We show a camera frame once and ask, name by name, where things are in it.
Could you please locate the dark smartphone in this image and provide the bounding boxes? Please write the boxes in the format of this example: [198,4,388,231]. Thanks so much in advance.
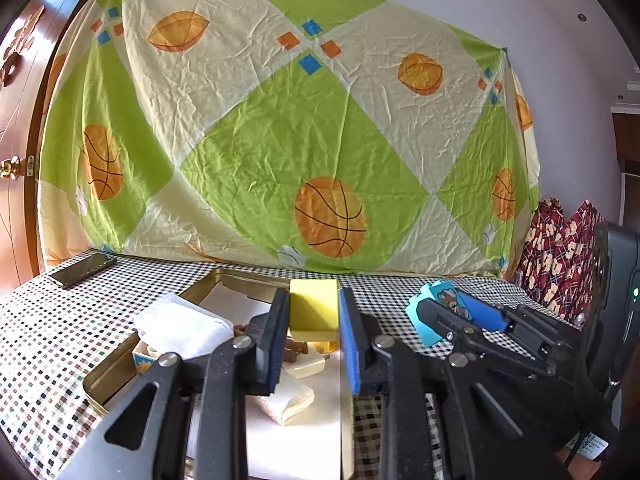
[47,252,118,290]

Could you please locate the clear plastic lid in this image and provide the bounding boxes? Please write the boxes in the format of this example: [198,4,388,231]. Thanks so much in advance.
[132,292,235,361]

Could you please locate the red door ornament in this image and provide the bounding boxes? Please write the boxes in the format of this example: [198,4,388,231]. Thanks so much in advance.
[0,4,46,87]

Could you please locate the red plaid bear pillow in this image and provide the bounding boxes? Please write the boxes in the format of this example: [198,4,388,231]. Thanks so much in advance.
[552,200,603,311]
[517,197,568,291]

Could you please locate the basketball print bed sheet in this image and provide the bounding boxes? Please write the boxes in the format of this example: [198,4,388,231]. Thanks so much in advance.
[37,0,543,278]

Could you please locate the gold tin box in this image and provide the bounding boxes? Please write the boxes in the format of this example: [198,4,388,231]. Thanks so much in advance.
[82,267,356,480]

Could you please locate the checkered tablecloth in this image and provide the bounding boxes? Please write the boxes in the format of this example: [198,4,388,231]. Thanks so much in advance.
[0,247,586,480]

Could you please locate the dark wooden wardrobe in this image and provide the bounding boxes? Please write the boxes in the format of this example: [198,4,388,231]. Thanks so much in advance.
[611,102,640,176]

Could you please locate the yellow building block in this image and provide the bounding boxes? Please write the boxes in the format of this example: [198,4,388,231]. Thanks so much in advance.
[289,279,339,343]

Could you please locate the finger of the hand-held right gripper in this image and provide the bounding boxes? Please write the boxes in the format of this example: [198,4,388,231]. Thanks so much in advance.
[462,292,572,357]
[415,301,542,387]

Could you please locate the white carton box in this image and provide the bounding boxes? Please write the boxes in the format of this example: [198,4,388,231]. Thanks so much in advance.
[250,372,316,427]

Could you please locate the wooden door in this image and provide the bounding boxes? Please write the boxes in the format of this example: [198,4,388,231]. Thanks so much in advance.
[0,0,126,286]

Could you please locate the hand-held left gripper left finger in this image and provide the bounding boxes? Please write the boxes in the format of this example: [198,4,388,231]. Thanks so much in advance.
[55,287,292,480]

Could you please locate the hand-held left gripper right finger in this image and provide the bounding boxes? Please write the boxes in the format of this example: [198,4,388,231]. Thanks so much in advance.
[337,287,573,480]

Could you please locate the cyan bear card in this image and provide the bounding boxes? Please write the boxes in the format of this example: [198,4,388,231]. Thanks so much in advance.
[406,281,473,348]

